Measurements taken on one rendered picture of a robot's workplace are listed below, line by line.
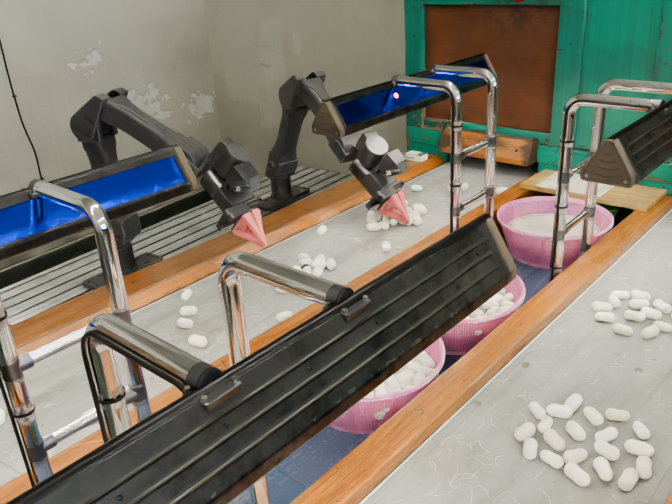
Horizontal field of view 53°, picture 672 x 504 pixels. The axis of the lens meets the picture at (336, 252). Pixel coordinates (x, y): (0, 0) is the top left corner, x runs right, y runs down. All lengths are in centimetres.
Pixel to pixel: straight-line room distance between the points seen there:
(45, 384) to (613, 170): 98
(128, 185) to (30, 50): 237
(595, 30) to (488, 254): 124
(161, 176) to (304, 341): 60
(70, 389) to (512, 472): 72
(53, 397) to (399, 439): 58
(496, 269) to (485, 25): 137
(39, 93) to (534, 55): 225
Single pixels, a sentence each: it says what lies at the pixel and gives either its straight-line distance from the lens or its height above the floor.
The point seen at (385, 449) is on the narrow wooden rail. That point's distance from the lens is 96.
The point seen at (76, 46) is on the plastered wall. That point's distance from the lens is 351.
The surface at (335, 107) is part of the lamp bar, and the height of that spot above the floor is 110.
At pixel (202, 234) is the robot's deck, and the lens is 193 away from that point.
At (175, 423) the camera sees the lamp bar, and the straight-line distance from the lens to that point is 48.
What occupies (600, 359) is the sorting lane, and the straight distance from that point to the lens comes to 121.
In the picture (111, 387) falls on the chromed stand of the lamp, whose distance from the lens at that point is 64.
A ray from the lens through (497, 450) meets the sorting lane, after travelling 100.
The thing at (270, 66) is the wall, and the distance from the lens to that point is 371.
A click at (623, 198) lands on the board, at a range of 182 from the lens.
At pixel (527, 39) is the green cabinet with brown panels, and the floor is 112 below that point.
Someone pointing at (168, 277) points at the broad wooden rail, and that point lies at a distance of 148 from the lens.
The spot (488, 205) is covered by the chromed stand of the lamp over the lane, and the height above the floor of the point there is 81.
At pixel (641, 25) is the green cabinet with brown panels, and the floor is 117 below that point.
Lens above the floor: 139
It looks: 25 degrees down
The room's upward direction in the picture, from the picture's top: 4 degrees counter-clockwise
